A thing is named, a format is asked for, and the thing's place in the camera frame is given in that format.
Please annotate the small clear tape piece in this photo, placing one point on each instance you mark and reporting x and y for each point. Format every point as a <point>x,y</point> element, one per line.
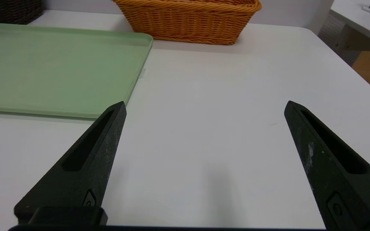
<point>142,73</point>

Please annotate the light green plastic tray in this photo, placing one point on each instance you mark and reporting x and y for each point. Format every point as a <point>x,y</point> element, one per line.
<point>53,70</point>

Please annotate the white side table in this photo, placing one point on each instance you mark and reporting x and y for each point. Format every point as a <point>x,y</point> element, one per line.
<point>358,19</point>

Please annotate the perforated grey table leg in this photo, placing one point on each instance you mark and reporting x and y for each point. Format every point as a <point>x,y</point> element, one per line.
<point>336,38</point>

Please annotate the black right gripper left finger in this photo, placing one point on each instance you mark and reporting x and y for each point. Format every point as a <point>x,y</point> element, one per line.
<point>88,166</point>

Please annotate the orange wicker basket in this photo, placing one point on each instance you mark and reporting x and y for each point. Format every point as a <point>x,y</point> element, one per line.
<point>188,22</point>

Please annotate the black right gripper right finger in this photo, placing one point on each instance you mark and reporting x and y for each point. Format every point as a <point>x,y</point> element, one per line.
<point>329,166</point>

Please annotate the dark brown wicker basket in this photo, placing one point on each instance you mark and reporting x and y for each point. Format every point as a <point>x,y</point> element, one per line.
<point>8,11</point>

